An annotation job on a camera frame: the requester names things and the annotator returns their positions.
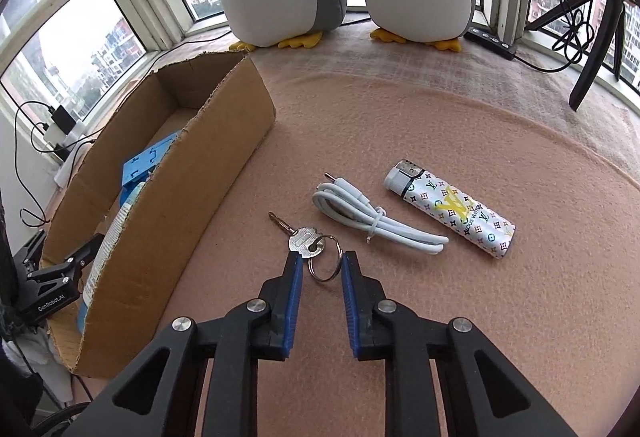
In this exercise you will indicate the black tripod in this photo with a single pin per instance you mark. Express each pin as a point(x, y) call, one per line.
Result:
point(590, 28)

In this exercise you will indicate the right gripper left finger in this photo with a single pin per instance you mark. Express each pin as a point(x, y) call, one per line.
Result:
point(200, 378)

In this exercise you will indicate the black charger plug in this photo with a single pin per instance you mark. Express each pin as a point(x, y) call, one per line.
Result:
point(62, 118)

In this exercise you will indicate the white lotion tube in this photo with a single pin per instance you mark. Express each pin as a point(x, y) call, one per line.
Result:
point(104, 252)

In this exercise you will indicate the blue phone stand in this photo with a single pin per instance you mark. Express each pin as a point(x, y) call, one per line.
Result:
point(140, 167)

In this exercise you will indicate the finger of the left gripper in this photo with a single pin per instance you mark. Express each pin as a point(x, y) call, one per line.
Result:
point(44, 291)

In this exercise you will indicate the patterned white lighter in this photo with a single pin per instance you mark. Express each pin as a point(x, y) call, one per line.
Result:
point(453, 208)

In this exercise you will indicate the black inline cable controller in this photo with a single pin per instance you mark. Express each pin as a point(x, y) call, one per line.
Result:
point(490, 41)

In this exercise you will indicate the brown cardboard box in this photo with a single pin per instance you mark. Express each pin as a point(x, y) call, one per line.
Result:
point(216, 110)

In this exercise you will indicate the silver key with ring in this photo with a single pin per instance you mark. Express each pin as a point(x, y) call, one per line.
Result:
point(310, 243)

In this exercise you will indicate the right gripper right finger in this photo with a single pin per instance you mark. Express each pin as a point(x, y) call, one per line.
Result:
point(440, 378)

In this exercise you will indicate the white power strip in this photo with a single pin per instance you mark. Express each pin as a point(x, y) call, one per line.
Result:
point(70, 145)

